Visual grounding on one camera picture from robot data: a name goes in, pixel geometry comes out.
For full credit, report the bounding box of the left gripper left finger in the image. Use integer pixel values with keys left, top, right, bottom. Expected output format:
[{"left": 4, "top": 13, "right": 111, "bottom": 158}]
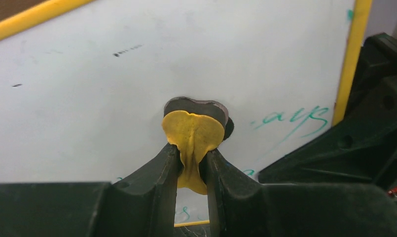
[{"left": 0, "top": 144, "right": 180, "bottom": 237}]

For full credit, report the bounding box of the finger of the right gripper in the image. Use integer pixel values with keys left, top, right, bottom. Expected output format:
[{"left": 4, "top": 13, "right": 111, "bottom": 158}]
[{"left": 257, "top": 76, "right": 397, "bottom": 190}]

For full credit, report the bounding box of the yellow framed whiteboard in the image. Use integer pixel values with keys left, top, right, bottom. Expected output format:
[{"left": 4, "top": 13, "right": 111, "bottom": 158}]
[{"left": 0, "top": 0, "right": 374, "bottom": 228}]

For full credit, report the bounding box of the yellow and black eraser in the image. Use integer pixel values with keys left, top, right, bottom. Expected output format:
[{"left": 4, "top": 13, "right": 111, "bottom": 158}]
[{"left": 162, "top": 97, "right": 231, "bottom": 195}]

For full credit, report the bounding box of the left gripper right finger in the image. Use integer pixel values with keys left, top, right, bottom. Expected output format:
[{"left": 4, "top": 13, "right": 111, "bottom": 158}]
[{"left": 205, "top": 150, "right": 397, "bottom": 237}]

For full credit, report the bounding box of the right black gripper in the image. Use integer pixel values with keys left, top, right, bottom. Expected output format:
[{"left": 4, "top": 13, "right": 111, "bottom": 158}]
[{"left": 345, "top": 33, "right": 397, "bottom": 115}]

